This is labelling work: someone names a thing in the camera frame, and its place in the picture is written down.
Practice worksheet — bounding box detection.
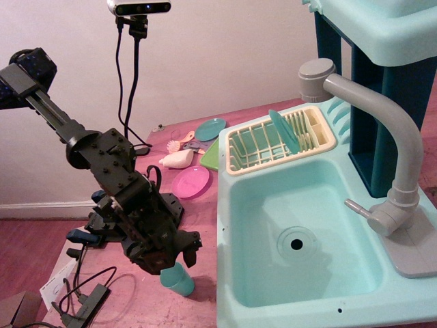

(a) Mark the black usb hub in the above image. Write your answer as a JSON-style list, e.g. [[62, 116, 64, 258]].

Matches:
[[61, 284, 111, 328]]

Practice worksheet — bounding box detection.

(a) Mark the teal plastic cup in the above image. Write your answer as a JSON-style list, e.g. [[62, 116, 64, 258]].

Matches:
[[160, 262, 195, 297]]

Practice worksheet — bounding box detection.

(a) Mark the teal plate on table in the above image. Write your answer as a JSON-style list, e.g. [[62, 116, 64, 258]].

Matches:
[[195, 118, 227, 141]]

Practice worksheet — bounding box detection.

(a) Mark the dark blue toy shelf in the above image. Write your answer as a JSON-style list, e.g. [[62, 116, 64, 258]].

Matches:
[[314, 1, 436, 198]]

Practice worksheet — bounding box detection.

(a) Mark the orange dish brush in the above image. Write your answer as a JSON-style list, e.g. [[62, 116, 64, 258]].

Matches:
[[167, 131, 195, 154]]

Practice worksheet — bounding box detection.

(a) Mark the cream soap bottle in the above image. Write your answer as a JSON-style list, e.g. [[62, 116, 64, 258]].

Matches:
[[159, 150, 194, 169]]

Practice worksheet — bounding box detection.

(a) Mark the teal toy sink unit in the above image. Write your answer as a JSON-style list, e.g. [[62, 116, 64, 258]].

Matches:
[[216, 99, 436, 327]]

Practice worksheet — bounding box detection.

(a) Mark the pink plastic plate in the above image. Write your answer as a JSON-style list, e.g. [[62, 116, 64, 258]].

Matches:
[[171, 166, 210, 198]]

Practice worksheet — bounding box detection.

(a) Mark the cream dish rack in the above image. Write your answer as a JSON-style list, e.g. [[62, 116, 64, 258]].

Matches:
[[223, 105, 337, 176]]

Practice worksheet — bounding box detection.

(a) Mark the white paper sheet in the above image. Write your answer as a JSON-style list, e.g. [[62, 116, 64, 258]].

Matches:
[[39, 260, 76, 310]]

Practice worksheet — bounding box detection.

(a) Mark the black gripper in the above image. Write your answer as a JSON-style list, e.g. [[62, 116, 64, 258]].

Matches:
[[124, 209, 202, 275]]

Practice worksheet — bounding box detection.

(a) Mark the green cutting board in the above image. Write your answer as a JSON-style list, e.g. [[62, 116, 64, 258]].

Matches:
[[199, 139, 219, 172]]

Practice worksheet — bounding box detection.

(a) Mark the silver depth camera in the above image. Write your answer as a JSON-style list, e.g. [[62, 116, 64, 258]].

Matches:
[[107, 0, 171, 16]]

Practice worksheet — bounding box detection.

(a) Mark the metal screw on table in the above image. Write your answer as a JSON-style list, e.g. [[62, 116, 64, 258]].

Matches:
[[152, 124, 165, 133]]

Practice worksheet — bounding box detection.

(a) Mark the grey toy spatula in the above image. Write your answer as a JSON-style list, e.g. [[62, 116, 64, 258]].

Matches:
[[182, 140, 208, 154]]

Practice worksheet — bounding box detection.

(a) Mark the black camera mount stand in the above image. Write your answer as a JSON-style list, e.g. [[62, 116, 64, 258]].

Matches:
[[115, 15, 152, 156]]

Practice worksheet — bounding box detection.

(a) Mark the grey toy faucet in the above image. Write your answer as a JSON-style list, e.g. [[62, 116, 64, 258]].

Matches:
[[298, 58, 436, 278]]

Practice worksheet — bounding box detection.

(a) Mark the black camera cable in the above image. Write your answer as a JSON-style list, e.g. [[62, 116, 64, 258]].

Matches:
[[115, 23, 154, 148]]

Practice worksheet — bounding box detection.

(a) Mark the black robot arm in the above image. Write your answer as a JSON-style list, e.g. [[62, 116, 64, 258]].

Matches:
[[1, 48, 202, 275]]

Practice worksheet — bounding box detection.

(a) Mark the blue black clamp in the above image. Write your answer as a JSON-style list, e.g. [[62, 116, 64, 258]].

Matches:
[[66, 229, 104, 247]]

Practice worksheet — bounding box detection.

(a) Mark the cardboard box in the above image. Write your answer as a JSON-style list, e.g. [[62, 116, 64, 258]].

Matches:
[[1, 291, 42, 327]]

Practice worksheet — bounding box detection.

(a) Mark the teal plate in rack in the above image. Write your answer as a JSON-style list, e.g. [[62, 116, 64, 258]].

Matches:
[[268, 110, 300, 154]]

